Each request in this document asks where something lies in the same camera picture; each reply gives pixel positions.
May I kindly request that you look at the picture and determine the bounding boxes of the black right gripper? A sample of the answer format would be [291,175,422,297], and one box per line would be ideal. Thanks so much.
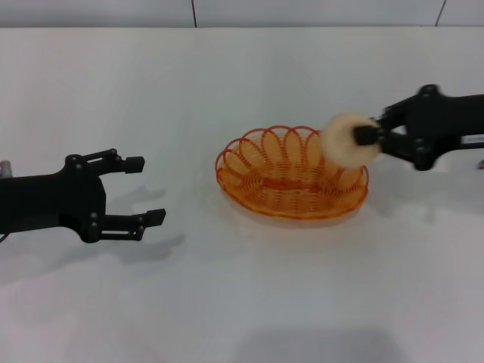
[353,85,484,172]

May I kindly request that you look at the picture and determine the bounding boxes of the pale ring-shaped bread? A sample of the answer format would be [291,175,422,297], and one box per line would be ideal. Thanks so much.
[320,110,381,169]

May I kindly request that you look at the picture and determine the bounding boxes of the orange wire basket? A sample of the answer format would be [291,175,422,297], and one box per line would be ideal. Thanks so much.
[214,124,370,221]

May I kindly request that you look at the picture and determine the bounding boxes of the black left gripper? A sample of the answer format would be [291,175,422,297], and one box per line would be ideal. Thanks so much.
[0,148,167,244]

